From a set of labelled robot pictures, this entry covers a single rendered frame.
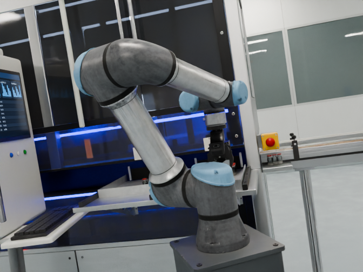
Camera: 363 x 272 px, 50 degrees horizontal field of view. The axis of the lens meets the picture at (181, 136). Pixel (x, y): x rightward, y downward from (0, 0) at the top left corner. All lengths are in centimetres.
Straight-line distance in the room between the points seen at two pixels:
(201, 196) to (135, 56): 42
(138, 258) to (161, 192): 87
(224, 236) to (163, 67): 48
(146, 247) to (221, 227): 91
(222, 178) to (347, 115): 548
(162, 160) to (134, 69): 30
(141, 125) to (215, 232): 35
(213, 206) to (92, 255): 110
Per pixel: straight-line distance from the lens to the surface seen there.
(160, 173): 112
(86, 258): 209
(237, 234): 110
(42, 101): 204
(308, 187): 194
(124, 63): 91
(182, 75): 100
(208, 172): 106
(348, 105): 647
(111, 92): 99
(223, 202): 107
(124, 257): 201
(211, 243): 111
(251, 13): 649
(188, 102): 125
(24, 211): 185
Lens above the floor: 118
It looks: 3 degrees down
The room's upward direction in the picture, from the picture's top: 9 degrees counter-clockwise
